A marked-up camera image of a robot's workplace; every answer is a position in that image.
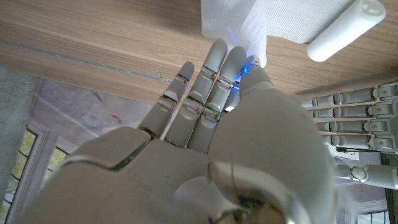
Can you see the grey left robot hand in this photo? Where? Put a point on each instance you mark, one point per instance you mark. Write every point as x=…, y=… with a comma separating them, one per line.
x=357, y=127

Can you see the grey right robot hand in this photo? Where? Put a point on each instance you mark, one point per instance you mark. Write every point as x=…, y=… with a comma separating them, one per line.
x=161, y=180

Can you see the white gauze bandage strip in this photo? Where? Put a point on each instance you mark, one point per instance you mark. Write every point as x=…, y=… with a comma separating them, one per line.
x=292, y=18

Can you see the white power strip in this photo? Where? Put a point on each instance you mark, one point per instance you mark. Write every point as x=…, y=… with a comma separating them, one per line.
x=342, y=154

